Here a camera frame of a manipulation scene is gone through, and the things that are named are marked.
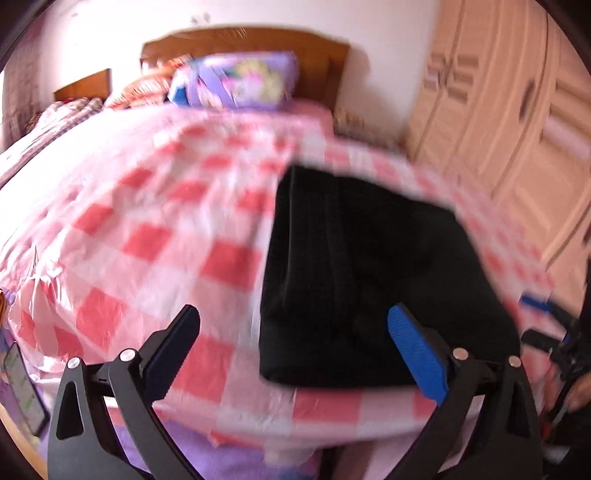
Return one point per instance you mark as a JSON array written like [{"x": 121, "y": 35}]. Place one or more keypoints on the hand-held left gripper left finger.
[{"x": 171, "y": 350}]

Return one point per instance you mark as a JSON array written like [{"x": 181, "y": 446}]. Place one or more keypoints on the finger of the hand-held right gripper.
[
  {"x": 540, "y": 340},
  {"x": 535, "y": 302}
]

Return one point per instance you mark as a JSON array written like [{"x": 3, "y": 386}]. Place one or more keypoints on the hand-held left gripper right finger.
[{"x": 415, "y": 355}]

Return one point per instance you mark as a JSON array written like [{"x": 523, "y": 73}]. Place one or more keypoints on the black pants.
[{"x": 369, "y": 258}]

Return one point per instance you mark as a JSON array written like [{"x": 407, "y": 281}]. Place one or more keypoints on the person's right hand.
[{"x": 581, "y": 392}]

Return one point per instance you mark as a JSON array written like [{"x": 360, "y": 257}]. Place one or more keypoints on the purple bed sheet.
[{"x": 221, "y": 461}]

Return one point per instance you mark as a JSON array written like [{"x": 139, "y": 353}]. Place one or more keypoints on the pink checkered bed sheet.
[{"x": 138, "y": 207}]

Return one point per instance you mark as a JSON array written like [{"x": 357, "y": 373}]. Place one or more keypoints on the smartphone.
[{"x": 25, "y": 392}]

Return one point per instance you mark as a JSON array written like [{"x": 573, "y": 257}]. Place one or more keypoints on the light wooden wardrobe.
[{"x": 508, "y": 138}]

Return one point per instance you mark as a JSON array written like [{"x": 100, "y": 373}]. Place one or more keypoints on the nightstand with small items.
[{"x": 364, "y": 127}]

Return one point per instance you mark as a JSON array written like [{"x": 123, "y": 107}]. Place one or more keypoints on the patterned quilt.
[{"x": 64, "y": 115}]

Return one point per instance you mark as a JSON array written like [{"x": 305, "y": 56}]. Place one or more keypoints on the orange patterned pillow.
[{"x": 143, "y": 85}]

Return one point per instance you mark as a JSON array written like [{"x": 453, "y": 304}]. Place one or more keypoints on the small wooden headboard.
[{"x": 85, "y": 85}]

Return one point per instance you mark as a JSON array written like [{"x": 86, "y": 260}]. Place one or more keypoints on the purple cartoon pillow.
[{"x": 240, "y": 78}]

